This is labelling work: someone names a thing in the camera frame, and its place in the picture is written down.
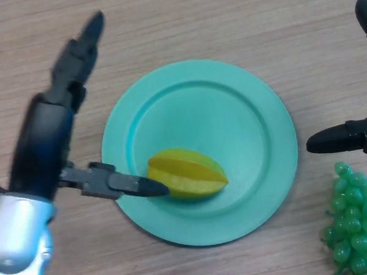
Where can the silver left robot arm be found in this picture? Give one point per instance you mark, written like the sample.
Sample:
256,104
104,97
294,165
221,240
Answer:
14,249

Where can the green grape bunch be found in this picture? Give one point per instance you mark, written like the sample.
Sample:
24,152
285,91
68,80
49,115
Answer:
355,215

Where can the green round plate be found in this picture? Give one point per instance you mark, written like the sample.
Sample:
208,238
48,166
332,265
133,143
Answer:
220,106

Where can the yellow starfruit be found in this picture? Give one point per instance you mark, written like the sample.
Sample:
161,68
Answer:
191,176

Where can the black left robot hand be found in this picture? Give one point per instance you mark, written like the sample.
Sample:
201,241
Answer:
41,143

